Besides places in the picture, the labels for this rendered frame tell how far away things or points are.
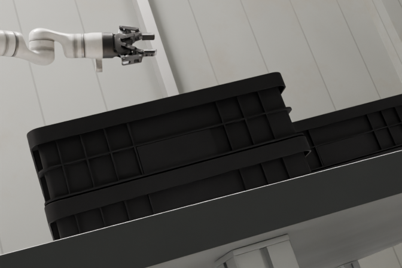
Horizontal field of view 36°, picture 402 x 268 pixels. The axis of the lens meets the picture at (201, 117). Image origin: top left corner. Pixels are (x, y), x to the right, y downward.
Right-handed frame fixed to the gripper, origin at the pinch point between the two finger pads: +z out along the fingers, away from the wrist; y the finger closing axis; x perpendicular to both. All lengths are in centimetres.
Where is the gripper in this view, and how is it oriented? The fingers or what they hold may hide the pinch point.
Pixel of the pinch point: (150, 44)
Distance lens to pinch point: 185.6
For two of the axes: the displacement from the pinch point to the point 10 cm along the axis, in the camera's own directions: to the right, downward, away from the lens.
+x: -1.3, 5.8, 8.1
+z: 9.8, -0.4, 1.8
